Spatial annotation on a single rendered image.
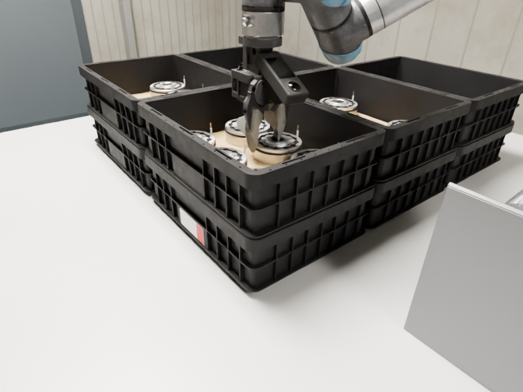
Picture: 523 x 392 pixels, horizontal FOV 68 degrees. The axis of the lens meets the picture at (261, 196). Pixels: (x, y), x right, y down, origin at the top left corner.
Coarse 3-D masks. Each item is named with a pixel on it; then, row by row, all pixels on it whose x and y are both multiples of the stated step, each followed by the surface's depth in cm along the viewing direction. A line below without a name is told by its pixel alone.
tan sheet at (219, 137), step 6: (216, 132) 91; (222, 132) 91; (216, 138) 88; (222, 138) 88; (216, 144) 85; (222, 144) 85; (228, 144) 86; (240, 150) 83; (246, 150) 83; (252, 156) 80; (252, 162) 78; (258, 162) 78
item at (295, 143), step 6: (270, 132) 83; (258, 138) 81; (264, 138) 80; (294, 138) 82; (264, 144) 78; (270, 144) 78; (288, 144) 78; (294, 144) 79; (300, 144) 78; (264, 150) 76; (270, 150) 76; (276, 150) 75; (282, 150) 76; (288, 150) 76; (294, 150) 77
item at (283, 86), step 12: (264, 60) 68; (276, 60) 69; (264, 72) 68; (276, 72) 67; (288, 72) 68; (276, 84) 66; (288, 84) 66; (300, 84) 67; (288, 96) 65; (300, 96) 66
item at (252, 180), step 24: (168, 96) 81; (168, 120) 69; (360, 120) 71; (192, 144) 62; (336, 144) 61; (360, 144) 63; (216, 168) 58; (240, 168) 53; (264, 168) 54; (288, 168) 55; (312, 168) 58
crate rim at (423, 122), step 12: (312, 72) 103; (348, 72) 106; (360, 72) 104; (396, 84) 95; (444, 96) 87; (336, 108) 77; (444, 108) 79; (456, 108) 79; (468, 108) 83; (408, 120) 72; (420, 120) 72; (432, 120) 75; (444, 120) 78; (396, 132) 69; (408, 132) 71
